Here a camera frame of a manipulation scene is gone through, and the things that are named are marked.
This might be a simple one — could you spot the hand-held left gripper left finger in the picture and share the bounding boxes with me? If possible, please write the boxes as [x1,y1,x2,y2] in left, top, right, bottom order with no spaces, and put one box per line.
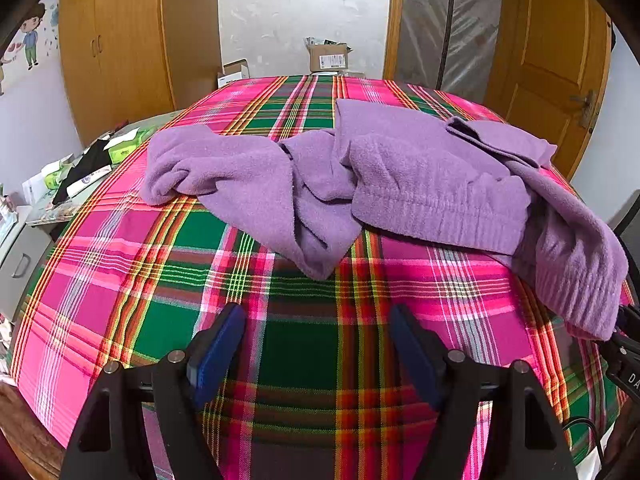
[66,303,247,480]

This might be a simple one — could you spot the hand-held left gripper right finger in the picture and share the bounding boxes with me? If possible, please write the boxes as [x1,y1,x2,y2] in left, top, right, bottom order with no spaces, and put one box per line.
[390,304,578,480]

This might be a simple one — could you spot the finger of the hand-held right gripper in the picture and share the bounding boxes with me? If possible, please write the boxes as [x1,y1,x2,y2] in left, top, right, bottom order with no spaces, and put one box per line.
[617,305,640,338]

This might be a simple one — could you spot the purple fleece pants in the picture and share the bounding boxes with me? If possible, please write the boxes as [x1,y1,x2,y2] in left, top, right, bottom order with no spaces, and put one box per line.
[140,99,630,342]

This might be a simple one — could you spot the black mesh office chair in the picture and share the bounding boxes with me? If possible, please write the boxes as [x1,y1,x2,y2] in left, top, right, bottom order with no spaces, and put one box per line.
[612,210,640,253]

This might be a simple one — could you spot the pink green plaid bed sheet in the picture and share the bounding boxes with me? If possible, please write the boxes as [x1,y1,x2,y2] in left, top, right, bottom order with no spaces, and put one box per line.
[10,74,638,480]

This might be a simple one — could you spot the white tube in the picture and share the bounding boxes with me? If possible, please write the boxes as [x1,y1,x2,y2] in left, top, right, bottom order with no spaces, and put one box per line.
[66,165,112,197]

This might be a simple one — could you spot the patterned side table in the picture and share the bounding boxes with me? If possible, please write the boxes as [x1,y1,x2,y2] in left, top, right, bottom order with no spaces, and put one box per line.
[25,110,176,226]

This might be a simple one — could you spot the grey drawer cabinet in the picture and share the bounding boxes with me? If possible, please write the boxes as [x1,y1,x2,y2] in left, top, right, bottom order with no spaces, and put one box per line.
[0,205,56,321]

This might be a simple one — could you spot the large green tissue pack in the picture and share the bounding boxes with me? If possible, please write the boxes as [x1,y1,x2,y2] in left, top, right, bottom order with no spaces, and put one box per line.
[105,127,156,165]

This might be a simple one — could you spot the black cloth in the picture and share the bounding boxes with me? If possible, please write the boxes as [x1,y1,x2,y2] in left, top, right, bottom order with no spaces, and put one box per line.
[52,142,113,206]

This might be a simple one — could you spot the small green tissue pack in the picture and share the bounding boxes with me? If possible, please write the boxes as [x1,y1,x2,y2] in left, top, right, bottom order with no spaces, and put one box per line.
[42,157,76,190]

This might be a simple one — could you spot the wooden door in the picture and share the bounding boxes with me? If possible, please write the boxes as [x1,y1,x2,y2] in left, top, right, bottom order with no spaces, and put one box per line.
[482,0,613,181]

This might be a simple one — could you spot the brown cardboard box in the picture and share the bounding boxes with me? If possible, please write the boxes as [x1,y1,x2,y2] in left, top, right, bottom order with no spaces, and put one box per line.
[303,37,352,73]

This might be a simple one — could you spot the wooden wardrobe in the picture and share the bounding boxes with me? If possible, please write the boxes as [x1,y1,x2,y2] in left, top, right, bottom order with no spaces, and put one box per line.
[59,0,223,148]

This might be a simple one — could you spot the grey plastic zip curtain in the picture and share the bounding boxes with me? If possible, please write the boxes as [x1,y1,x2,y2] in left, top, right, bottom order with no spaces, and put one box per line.
[395,0,503,103]

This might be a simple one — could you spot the metal door handle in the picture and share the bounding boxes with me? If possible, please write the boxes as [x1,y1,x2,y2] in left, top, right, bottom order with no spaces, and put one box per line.
[570,91,601,131]

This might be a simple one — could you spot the wooden door frame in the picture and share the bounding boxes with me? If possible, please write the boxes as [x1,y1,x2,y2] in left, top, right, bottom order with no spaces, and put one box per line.
[382,0,406,81]

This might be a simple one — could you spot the cartoon wall poster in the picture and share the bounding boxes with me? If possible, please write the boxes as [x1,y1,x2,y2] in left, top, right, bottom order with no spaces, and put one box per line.
[0,0,61,96]

